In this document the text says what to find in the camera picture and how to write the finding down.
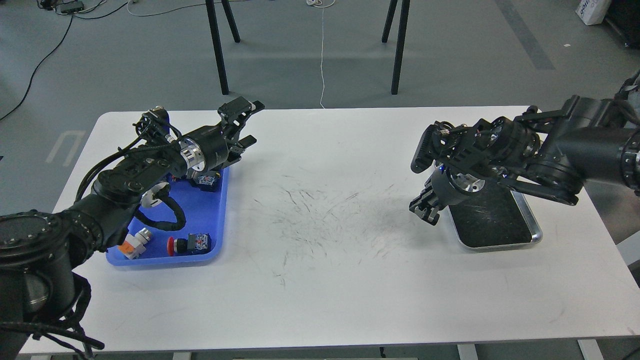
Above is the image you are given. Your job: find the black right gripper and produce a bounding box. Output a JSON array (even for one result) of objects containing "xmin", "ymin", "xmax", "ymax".
[{"xmin": 409, "ymin": 167, "xmax": 486, "ymax": 226}]

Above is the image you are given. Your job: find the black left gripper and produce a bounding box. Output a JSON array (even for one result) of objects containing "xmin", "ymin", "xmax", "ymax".
[{"xmin": 182, "ymin": 96, "xmax": 266, "ymax": 173}]

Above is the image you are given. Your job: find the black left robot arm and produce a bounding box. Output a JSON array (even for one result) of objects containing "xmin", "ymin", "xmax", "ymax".
[{"xmin": 0, "ymin": 96, "xmax": 265, "ymax": 360}]

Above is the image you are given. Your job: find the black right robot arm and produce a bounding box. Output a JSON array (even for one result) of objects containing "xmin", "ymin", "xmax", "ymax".
[{"xmin": 408, "ymin": 95, "xmax": 639, "ymax": 225}]

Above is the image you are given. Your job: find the silver metal tray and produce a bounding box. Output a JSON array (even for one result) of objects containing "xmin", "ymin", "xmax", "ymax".
[{"xmin": 434, "ymin": 161, "xmax": 543, "ymax": 251}]

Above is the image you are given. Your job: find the blue plastic tray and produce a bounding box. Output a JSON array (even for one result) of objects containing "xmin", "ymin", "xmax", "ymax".
[{"xmin": 105, "ymin": 168, "xmax": 231, "ymax": 269}]

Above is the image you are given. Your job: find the black table leg left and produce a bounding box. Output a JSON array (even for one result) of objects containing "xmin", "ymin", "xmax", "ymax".
[{"xmin": 205, "ymin": 0, "xmax": 242, "ymax": 96}]

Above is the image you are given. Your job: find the black table leg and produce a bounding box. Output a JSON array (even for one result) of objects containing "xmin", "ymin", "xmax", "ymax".
[
  {"xmin": 381, "ymin": 0, "xmax": 411, "ymax": 95},
  {"xmin": 205, "ymin": 0, "xmax": 242, "ymax": 96}
]

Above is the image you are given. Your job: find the black table leg right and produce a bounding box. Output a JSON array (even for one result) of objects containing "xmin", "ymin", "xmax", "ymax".
[{"xmin": 381, "ymin": 0, "xmax": 411, "ymax": 95}]

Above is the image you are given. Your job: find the orange grey connector block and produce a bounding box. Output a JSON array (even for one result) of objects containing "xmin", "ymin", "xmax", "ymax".
[{"xmin": 117, "ymin": 227, "xmax": 153, "ymax": 260}]

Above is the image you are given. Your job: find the white cardboard box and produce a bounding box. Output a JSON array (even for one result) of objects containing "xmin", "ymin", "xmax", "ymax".
[{"xmin": 574, "ymin": 0, "xmax": 611, "ymax": 27}]

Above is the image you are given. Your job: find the green push button switch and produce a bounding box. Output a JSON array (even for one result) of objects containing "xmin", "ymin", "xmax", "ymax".
[{"xmin": 192, "ymin": 170, "xmax": 222, "ymax": 193}]

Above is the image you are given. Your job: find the red push button switch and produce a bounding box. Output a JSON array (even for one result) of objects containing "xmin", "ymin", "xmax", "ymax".
[{"xmin": 166, "ymin": 233, "xmax": 215, "ymax": 256}]

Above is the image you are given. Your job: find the white floor cable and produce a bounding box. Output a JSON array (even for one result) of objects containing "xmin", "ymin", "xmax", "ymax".
[{"xmin": 306, "ymin": 0, "xmax": 337, "ymax": 109}]

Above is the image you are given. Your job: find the black floor cable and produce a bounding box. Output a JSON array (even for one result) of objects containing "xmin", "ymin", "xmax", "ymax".
[{"xmin": 0, "ymin": 0, "xmax": 131, "ymax": 122}]

